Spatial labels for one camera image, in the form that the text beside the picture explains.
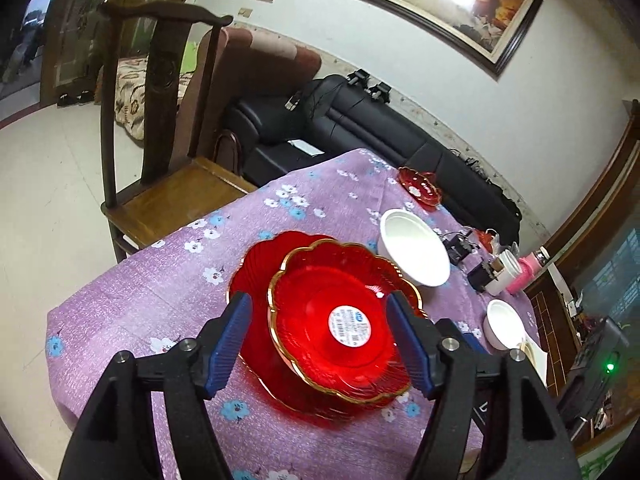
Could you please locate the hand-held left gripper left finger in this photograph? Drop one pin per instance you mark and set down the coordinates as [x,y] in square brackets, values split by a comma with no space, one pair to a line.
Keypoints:
[230,345]

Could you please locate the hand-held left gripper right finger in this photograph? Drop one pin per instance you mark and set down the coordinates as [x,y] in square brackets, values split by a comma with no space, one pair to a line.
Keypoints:
[410,345]

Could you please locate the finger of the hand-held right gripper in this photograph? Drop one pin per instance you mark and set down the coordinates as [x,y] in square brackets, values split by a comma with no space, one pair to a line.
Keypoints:
[467,335]

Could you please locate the medium white paper bowl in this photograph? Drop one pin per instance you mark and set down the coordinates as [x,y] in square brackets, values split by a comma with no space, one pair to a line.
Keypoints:
[502,322]

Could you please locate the beige ribbed bowl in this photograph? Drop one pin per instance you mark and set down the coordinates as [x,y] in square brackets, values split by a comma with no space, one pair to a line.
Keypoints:
[532,355]

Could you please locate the large red gold-print plate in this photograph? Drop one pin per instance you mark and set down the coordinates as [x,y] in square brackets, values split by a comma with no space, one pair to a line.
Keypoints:
[255,280]

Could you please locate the red plate with white sticker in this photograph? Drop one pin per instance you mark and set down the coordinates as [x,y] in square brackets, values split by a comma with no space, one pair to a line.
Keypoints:
[310,310]

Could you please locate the large white paper bowl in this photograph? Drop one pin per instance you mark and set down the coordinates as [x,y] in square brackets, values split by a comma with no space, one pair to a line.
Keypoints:
[410,240]

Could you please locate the black device with cork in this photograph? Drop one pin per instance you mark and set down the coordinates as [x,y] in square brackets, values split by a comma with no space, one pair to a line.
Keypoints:
[482,275]

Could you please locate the white plastic jar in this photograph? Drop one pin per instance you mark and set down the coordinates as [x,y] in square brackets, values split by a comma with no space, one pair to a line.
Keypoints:
[505,277]

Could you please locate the purple floral tablecloth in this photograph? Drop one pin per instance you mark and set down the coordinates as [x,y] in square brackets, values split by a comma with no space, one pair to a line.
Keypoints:
[175,285]

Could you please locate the bottle in pink knitted sleeve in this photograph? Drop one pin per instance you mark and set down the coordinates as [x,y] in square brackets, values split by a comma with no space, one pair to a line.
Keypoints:
[525,272]

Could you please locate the black cylindrical motor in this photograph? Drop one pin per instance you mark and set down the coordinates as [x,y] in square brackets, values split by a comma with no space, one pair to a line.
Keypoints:
[457,247]

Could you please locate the black box with green light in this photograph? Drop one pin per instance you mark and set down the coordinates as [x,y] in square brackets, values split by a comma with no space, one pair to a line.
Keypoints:
[590,375]

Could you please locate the small red plate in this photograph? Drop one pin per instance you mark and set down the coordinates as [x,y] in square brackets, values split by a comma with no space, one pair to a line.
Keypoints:
[417,185]

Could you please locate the dark wooden chair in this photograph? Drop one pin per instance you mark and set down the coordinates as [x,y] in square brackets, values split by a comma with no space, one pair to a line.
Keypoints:
[175,190]

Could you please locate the white paper sheet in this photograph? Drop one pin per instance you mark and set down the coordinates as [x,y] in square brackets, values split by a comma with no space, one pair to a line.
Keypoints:
[305,147]

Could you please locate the black leather sofa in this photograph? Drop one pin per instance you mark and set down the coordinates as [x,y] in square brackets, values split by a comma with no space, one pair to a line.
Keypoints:
[350,120]

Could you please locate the black clip device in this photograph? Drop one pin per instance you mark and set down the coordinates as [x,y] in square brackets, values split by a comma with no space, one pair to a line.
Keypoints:
[380,91]
[357,78]

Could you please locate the floral patterned cushion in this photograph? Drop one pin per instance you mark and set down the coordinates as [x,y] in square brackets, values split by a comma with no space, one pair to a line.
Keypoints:
[135,90]

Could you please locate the brown armchair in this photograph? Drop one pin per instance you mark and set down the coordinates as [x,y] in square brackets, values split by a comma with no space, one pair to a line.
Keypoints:
[260,60]

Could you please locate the green cloth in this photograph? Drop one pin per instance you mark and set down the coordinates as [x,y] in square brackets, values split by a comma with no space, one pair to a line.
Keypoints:
[190,57]

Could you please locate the dark shoes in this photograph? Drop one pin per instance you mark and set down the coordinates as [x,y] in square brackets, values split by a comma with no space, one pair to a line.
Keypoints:
[75,98]

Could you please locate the wooden glass panel door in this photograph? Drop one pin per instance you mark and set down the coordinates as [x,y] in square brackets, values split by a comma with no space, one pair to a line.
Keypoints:
[75,35]

